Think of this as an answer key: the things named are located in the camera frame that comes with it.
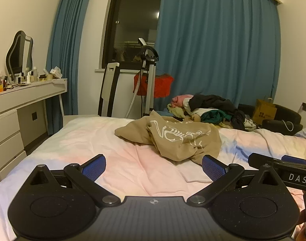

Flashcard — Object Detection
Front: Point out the narrow blue curtain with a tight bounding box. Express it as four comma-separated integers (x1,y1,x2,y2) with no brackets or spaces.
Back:
45,0,89,135

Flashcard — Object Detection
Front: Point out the pale yellow garment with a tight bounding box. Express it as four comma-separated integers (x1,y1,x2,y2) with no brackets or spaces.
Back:
167,104,187,118

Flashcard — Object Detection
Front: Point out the wide blue curtain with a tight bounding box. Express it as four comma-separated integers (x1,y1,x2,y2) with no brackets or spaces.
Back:
154,0,280,121

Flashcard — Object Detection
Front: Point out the pink garment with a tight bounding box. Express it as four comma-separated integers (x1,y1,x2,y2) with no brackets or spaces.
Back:
169,94,195,108

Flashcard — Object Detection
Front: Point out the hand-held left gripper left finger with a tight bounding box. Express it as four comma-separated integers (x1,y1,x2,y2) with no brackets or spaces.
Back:
30,155,121,205

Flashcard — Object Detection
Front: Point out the red cloth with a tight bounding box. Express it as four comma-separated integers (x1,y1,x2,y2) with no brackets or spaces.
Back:
133,71,175,99

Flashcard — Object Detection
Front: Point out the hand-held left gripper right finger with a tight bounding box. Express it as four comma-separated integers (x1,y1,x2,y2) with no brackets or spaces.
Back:
187,155,282,206

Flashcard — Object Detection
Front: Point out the beige printed sweatshirt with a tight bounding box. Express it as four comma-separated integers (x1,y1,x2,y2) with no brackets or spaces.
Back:
114,110,222,166

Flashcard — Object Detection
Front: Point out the black garment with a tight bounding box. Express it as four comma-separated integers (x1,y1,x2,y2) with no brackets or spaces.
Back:
188,94,246,131

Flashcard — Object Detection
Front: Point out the dark window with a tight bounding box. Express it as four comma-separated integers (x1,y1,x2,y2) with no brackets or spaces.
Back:
101,0,165,71

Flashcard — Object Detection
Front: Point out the pastel bed sheet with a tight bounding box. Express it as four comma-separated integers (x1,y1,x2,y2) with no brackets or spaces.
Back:
0,117,306,241

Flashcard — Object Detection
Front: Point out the white garment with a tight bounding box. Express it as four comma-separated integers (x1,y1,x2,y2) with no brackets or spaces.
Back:
183,99,219,118

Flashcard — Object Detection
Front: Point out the row of cosmetic bottles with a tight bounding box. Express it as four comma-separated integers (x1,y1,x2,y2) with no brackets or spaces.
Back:
18,66,39,84

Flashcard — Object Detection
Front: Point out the yellow paper bag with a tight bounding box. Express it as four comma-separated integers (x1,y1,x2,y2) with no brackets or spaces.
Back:
252,97,277,125

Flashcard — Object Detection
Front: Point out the wavy black-framed mirror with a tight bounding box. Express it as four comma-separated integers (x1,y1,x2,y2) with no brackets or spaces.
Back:
6,31,33,82

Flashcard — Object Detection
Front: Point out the green garment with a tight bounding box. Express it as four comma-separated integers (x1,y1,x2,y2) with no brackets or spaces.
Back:
201,110,232,123

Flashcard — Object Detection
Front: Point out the white vanity desk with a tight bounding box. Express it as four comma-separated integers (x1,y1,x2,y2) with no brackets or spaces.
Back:
0,78,68,184

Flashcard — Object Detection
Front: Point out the white chair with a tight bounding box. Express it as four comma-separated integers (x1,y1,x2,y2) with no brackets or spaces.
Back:
64,62,121,126

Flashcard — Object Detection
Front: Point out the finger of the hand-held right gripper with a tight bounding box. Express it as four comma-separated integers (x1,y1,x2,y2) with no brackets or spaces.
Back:
281,155,306,161
248,153,281,169

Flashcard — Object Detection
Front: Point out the black sofa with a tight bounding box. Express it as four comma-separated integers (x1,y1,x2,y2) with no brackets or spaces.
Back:
238,103,302,132

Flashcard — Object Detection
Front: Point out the garment steamer stand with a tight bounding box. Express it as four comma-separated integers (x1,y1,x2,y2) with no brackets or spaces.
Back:
125,38,160,118

